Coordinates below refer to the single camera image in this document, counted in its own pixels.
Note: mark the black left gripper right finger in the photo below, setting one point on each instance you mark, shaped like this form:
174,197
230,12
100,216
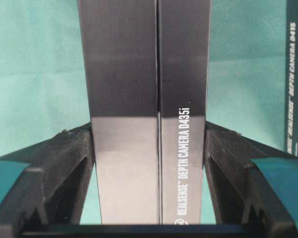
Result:
253,187

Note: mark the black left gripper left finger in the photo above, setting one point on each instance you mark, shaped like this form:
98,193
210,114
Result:
46,183

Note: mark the black RealSense box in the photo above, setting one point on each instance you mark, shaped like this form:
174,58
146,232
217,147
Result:
291,92
146,68

